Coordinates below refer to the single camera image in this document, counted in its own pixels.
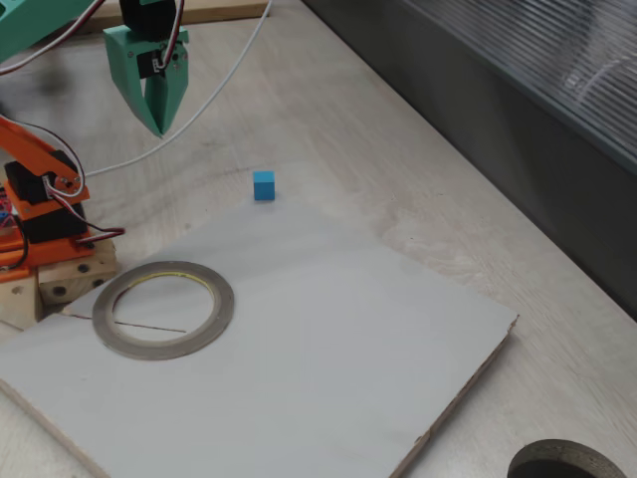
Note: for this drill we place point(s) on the green gripper with servo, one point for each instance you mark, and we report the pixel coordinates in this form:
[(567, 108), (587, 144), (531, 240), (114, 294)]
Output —
[(124, 65)]

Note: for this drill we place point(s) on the blue cube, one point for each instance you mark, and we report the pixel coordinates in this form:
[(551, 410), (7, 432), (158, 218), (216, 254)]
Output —
[(264, 186)]

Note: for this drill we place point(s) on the light wooden strip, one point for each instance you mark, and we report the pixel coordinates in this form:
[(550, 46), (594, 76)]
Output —
[(224, 12)]

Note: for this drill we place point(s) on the red controller circuit board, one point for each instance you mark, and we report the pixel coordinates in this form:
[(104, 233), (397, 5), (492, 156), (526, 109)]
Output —
[(5, 204)]

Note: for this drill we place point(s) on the wooden base block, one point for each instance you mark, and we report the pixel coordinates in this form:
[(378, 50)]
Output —
[(74, 279)]

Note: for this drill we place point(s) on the white-faced plywood board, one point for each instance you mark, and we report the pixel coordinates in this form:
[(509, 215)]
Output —
[(298, 348)]

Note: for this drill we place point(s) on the frosted ribbed partition panel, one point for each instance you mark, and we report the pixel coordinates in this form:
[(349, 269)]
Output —
[(547, 149)]

